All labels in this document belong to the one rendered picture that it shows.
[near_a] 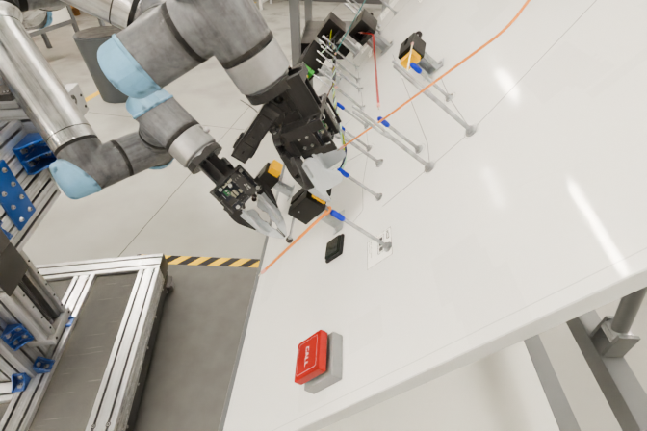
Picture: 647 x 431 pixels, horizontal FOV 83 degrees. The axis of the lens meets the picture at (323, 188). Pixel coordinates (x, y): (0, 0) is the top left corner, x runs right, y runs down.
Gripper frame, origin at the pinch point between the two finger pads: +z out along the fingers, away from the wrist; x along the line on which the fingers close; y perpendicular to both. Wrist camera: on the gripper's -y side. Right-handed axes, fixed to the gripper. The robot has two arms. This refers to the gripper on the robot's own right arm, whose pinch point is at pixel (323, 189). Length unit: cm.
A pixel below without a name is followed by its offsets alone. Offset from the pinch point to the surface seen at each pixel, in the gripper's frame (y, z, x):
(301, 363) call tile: -2.0, 4.9, -26.0
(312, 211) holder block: -2.9, 2.2, -2.2
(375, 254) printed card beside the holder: 7.7, 4.1, -12.3
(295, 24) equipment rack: -22, -4, 91
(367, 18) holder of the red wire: 8, -6, 53
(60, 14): -380, -74, 383
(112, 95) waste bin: -272, 11, 247
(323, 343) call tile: 1.2, 3.9, -24.3
